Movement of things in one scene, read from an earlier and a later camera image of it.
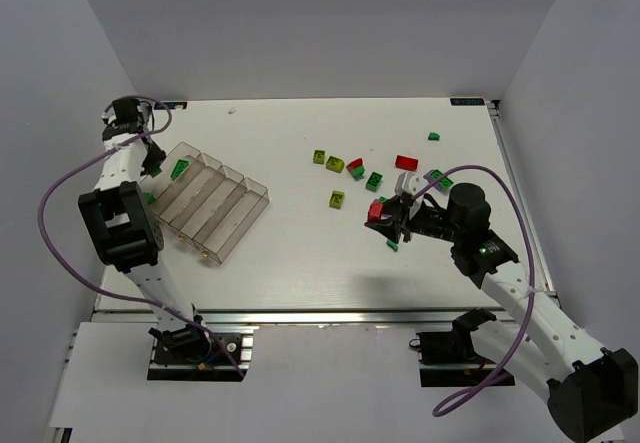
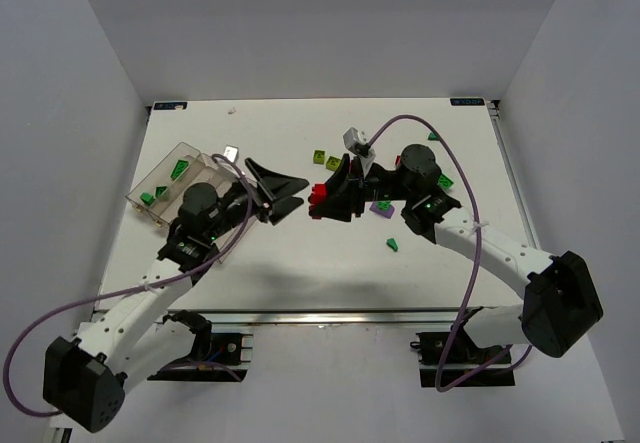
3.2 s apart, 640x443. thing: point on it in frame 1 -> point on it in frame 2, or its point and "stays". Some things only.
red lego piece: [375, 211] -> [316, 197]
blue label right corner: [469, 101] stays
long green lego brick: [179, 168] stays
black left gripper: [151, 157] -> [260, 198]
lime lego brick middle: [335, 164] stays
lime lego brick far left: [318, 156] stays
